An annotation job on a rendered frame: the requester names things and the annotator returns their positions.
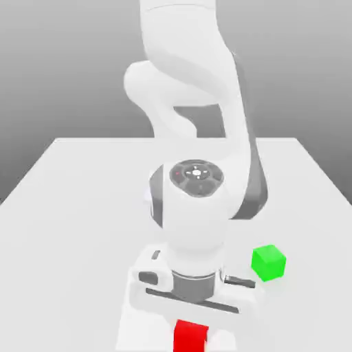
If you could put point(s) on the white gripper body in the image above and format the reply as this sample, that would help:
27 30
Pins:
154 302

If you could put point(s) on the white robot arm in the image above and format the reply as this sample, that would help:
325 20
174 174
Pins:
192 220

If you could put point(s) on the small red cube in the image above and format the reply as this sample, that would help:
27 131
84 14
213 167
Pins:
189 337

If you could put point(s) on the small green cube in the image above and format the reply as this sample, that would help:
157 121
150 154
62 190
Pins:
268 262

